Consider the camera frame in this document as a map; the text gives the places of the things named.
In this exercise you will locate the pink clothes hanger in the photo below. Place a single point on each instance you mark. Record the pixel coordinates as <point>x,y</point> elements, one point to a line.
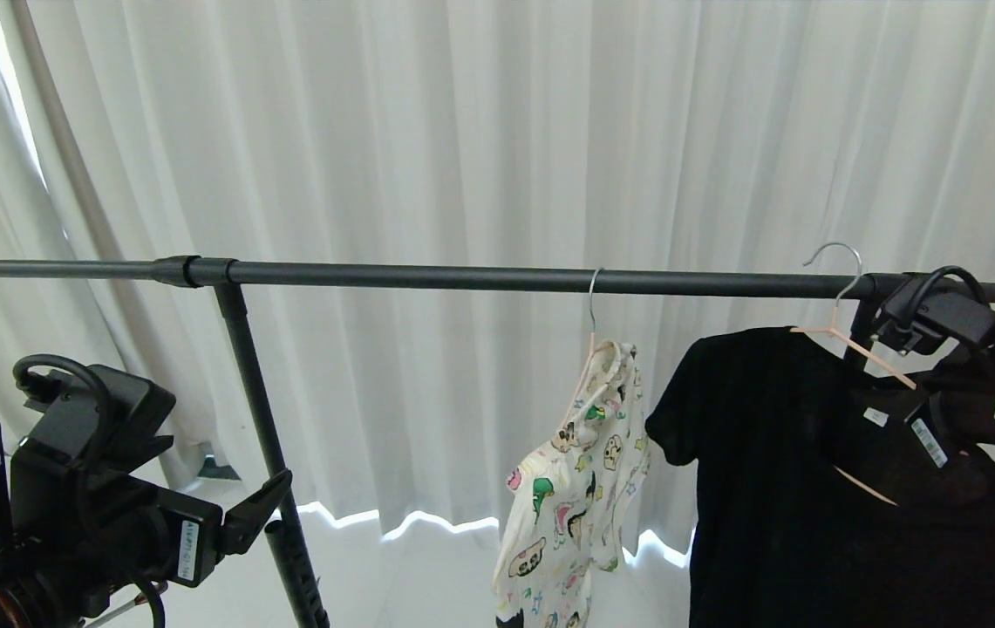
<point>863,349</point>
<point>592,305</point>

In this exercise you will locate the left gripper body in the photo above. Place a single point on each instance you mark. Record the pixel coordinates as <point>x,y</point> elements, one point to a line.
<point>148,545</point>

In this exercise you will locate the black garment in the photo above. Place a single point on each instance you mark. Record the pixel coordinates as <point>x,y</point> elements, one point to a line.
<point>767,488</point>

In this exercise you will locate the cream printed garment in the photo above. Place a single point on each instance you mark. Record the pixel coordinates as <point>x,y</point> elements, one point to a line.
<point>575,506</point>

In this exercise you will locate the white curtain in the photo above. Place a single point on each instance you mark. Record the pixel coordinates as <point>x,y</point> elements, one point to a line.
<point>462,131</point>

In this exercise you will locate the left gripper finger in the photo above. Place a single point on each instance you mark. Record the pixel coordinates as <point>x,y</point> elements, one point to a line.
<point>253,519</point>

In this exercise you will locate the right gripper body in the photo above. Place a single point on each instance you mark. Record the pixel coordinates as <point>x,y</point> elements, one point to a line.
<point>942,427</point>

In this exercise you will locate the black clothes rack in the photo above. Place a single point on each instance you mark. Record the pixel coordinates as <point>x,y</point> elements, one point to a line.
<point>462,277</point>

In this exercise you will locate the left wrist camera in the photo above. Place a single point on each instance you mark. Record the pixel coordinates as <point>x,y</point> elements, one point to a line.
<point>105,427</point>

